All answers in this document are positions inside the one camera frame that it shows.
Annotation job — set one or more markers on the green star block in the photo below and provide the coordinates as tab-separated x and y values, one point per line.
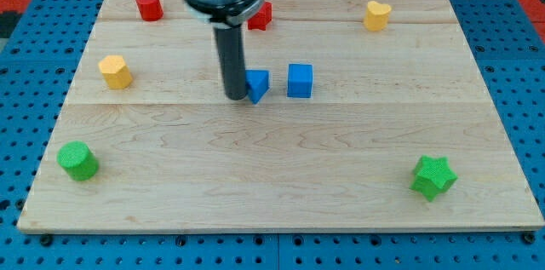
432	177

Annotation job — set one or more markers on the light wooden board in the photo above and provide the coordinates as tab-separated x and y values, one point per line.
176	156

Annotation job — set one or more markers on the red cylinder block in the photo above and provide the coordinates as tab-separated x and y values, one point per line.
150	10

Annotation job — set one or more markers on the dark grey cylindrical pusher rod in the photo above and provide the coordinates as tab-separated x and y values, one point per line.
230	49

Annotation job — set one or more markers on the blue triangle block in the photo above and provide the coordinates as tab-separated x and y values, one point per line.
257	83

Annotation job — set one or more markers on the red star block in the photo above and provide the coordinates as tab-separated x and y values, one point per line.
262	18

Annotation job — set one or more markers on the yellow heart block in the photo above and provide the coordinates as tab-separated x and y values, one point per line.
376	16

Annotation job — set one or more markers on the blue cube block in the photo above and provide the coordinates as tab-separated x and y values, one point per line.
300	81

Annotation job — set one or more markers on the green cylinder block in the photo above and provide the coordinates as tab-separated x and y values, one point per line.
77	160

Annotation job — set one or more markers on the yellow hexagon block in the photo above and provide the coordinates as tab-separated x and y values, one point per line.
115	72

